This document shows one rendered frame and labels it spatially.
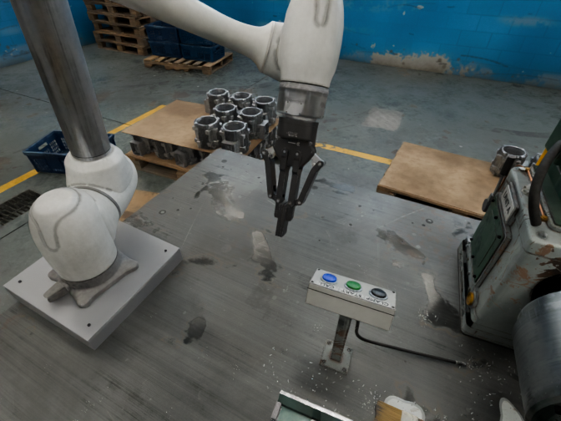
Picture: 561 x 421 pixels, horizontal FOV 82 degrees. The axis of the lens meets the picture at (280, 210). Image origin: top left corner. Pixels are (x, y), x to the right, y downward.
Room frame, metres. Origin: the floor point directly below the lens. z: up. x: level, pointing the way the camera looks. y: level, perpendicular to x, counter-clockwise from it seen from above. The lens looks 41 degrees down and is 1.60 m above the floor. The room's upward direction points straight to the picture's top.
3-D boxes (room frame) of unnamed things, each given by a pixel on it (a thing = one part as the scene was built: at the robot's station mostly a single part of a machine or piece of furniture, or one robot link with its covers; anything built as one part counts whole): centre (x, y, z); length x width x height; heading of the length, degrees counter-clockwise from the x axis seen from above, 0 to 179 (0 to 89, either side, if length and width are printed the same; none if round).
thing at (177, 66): (5.63, 1.50, 0.39); 1.20 x 0.80 x 0.79; 71
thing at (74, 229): (0.60, 0.54, 1.02); 0.18 x 0.16 x 0.22; 0
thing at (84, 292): (0.58, 0.55, 0.89); 0.22 x 0.18 x 0.06; 144
